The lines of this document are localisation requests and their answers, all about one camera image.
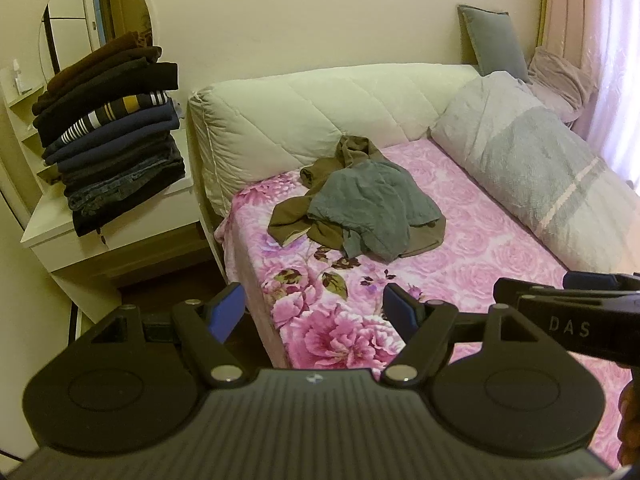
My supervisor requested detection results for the olive green garment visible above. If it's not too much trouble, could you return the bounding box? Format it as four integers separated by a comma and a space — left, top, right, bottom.
267, 135, 447, 261

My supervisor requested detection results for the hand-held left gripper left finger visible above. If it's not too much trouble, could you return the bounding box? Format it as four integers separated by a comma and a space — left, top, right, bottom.
92, 282, 248, 388

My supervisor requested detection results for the pink curtain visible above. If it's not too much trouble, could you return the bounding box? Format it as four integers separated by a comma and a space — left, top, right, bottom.
542, 0, 640, 186

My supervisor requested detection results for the grey t-shirt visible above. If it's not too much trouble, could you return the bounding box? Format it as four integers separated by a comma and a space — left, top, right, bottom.
306, 160, 441, 263

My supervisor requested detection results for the oval mirror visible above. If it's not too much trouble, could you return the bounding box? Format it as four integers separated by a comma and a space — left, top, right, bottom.
39, 0, 153, 86

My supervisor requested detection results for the fluffy folded comforter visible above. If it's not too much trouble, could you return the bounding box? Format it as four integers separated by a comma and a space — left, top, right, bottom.
430, 71, 640, 276

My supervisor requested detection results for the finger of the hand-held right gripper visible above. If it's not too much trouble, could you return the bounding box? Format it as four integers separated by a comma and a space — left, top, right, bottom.
561, 270, 640, 292
492, 277, 640, 311

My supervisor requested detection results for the pinkish grey pillow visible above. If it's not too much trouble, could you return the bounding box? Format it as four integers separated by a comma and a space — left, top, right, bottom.
527, 46, 598, 123

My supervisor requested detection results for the stack of folded clothes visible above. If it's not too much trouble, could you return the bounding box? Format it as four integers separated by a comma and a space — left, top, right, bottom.
32, 30, 187, 237

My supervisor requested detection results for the small white bottle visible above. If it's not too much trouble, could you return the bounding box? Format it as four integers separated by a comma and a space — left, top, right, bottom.
12, 60, 31, 93

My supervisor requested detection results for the pink floral blanket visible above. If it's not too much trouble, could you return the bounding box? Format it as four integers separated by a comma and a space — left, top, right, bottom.
215, 137, 640, 471

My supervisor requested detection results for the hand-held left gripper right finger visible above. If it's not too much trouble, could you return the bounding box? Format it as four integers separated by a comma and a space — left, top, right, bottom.
382, 282, 543, 388

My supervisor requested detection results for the white dressing table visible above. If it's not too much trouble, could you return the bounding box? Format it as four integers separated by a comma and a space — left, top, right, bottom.
0, 67, 211, 326

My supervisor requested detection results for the person's right hand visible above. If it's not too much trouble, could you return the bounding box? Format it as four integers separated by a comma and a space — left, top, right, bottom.
619, 380, 640, 467

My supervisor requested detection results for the white padded headboard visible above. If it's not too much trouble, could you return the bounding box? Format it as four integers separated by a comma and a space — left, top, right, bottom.
187, 63, 481, 216

